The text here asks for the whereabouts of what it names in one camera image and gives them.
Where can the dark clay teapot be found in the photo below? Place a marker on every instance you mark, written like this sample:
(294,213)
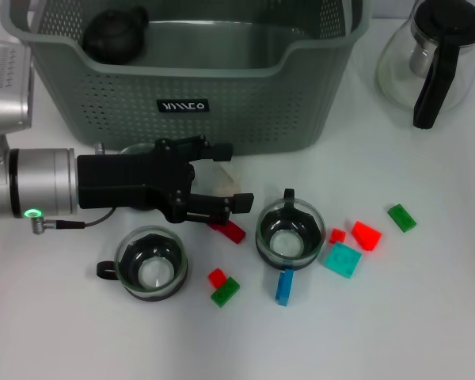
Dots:
(111,37)

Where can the grey-green perforated storage bin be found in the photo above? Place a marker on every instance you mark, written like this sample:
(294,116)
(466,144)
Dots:
(241,118)

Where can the red slope toy block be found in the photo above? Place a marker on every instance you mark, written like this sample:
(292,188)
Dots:
(366,236)

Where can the white toy block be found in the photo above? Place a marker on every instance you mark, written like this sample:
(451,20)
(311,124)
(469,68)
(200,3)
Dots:
(229,186)

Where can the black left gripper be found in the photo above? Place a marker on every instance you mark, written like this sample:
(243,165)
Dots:
(122,182)

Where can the dark red curved block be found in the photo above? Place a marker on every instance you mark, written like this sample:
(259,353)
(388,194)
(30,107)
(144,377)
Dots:
(233,233)

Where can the teal square toy block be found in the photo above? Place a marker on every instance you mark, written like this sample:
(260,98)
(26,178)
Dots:
(342,261)

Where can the green rectangular toy block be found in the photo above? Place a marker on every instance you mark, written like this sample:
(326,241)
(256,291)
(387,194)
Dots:
(223,293)
(401,217)

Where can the small red toy block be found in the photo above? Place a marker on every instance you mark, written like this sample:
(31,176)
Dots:
(215,277)
(336,236)

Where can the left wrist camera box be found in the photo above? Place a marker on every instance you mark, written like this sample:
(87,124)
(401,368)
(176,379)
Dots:
(4,107)

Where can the blue toy block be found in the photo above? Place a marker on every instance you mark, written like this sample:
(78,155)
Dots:
(283,287)

